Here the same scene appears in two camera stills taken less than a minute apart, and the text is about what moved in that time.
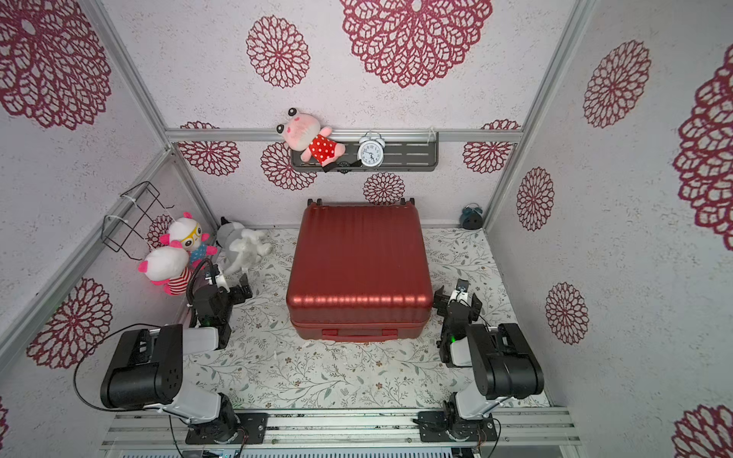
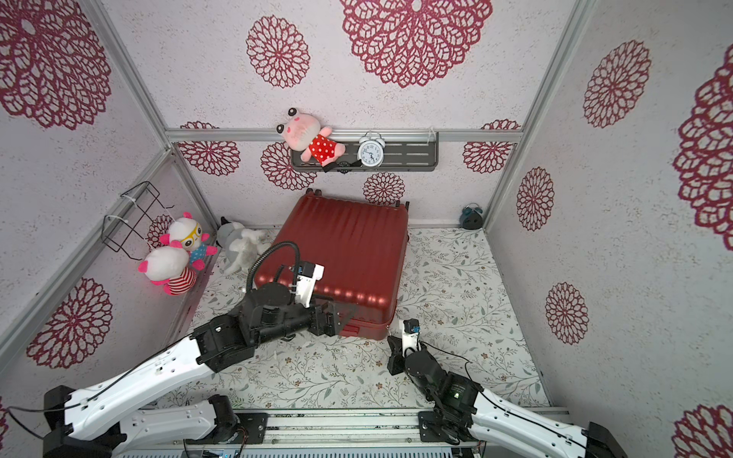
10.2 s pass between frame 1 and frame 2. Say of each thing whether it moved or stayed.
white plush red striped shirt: stayed
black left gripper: moved
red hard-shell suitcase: moved
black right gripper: moved
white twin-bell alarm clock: stayed
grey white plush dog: stayed
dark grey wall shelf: stayed
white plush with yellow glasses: stayed
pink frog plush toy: stayed
